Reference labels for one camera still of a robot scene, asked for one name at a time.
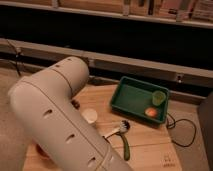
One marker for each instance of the red bowl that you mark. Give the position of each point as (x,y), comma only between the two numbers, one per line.
(41,152)

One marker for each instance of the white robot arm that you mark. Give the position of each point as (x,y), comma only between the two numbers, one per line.
(42,103)

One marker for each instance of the green plastic tray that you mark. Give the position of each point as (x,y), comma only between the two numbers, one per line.
(133,97)

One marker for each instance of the white paper cup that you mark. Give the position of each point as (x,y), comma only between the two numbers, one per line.
(90,115)

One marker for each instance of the small dark brown object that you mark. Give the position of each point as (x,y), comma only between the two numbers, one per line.
(76,104)

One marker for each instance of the orange fruit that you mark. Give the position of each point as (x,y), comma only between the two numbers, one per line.
(151,112)

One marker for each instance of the green plastic cup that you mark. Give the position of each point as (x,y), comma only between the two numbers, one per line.
(158,97)

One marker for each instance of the wooden board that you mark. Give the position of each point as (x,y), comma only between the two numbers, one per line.
(151,148)

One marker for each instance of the dish brush green handle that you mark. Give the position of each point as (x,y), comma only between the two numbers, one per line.
(121,130)

